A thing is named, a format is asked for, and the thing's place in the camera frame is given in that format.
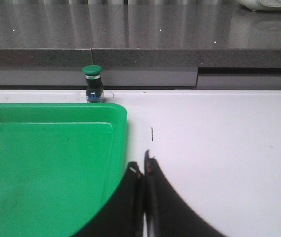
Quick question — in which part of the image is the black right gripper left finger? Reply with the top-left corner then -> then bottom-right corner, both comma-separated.
75,161 -> 145,237

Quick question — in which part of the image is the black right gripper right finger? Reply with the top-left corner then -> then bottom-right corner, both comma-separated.
144,150 -> 223,237

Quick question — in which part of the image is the green mushroom push button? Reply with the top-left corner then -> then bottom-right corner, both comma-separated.
82,65 -> 103,103

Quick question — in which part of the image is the green plastic tray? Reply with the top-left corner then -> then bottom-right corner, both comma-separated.
0,103 -> 127,237

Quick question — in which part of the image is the grey stone counter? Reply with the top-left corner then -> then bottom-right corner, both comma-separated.
0,0 -> 281,90

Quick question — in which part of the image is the white appliance on counter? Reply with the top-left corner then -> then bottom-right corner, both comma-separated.
237,0 -> 281,11

